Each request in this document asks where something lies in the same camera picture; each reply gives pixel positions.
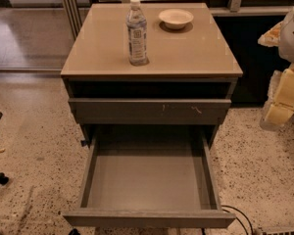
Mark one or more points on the closed grey top drawer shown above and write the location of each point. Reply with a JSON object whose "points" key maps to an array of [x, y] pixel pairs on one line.
{"points": [[149, 111]]}

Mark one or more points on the open grey middle drawer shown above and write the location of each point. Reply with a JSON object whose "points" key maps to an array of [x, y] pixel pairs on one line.
{"points": [[149, 176]]}

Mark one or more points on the grey drawer cabinet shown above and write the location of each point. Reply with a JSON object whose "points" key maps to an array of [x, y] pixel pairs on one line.
{"points": [[192, 63]]}

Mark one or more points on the clear plastic water bottle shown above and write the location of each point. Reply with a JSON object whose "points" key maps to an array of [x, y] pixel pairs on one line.
{"points": [[137, 34]]}

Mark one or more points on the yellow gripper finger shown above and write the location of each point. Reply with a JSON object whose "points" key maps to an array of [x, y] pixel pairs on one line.
{"points": [[279, 107]]}

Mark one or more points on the metal railing post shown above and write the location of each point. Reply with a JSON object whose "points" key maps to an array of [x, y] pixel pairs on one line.
{"points": [[73, 15]]}

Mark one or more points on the floor vent grille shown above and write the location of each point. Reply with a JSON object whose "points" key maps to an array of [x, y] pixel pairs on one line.
{"points": [[274, 230]]}

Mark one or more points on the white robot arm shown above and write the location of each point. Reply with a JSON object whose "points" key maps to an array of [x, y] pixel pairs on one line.
{"points": [[282, 37]]}

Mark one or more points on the white bowl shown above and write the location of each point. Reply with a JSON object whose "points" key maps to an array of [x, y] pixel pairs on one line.
{"points": [[176, 18]]}

